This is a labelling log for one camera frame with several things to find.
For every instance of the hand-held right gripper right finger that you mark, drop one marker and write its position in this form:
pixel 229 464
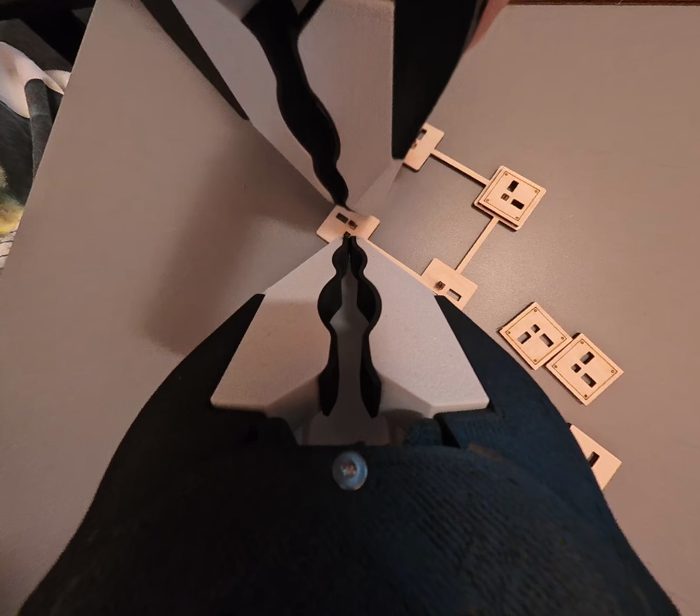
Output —
pixel 426 353

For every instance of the wooden four-square frame piece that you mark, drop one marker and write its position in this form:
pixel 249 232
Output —
pixel 429 154

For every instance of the small wooden square tile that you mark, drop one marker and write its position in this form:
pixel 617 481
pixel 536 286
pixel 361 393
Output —
pixel 530 192
pixel 607 371
pixel 610 465
pixel 533 312

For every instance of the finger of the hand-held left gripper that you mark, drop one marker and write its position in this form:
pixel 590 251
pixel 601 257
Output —
pixel 235 80
pixel 361 80

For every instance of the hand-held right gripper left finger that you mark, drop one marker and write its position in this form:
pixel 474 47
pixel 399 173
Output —
pixel 273 353

